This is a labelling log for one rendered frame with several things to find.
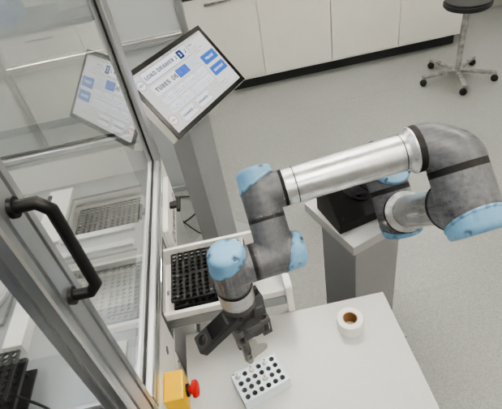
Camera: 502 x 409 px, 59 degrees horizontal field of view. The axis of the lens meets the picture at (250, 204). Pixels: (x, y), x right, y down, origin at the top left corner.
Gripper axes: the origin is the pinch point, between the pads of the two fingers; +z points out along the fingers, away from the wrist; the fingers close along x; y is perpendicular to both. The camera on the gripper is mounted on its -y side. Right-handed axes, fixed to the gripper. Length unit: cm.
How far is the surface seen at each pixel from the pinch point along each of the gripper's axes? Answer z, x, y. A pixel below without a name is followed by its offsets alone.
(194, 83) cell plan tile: -19, 111, 34
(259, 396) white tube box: 7.9, -7.1, -0.6
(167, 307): 3.6, 26.8, -12.1
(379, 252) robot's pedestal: 27, 27, 62
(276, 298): 0.0, 10.4, 14.5
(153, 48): -11, 188, 36
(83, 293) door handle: -50, -11, -21
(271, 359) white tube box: 9.2, 0.6, 6.5
